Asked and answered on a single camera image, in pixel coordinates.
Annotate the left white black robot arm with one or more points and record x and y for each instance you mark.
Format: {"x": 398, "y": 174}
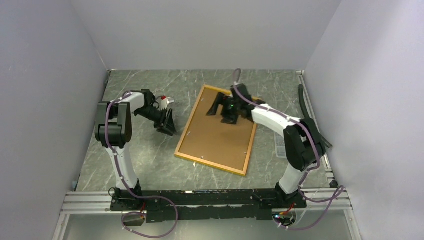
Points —
{"x": 114, "y": 129}

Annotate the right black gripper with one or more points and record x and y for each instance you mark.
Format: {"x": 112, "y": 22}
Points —
{"x": 220, "y": 99}

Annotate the brown cardboard backing board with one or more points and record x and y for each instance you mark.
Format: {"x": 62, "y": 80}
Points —
{"x": 215, "y": 136}

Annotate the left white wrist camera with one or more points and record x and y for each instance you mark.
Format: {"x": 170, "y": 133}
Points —
{"x": 165, "y": 102}

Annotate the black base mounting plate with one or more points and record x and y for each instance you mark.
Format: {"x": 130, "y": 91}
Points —
{"x": 168, "y": 205}

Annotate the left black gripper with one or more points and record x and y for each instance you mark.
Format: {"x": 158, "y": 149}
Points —
{"x": 169, "y": 127}

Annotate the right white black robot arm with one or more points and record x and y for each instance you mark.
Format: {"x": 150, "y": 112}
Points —
{"x": 304, "y": 145}

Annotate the aluminium extrusion rail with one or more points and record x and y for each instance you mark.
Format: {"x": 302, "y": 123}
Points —
{"x": 99, "y": 202}

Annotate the yellow wooden picture frame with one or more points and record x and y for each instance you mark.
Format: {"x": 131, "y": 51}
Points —
{"x": 185, "y": 132}

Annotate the clear plastic compartment box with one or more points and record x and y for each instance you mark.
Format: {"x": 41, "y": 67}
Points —
{"x": 280, "y": 150}

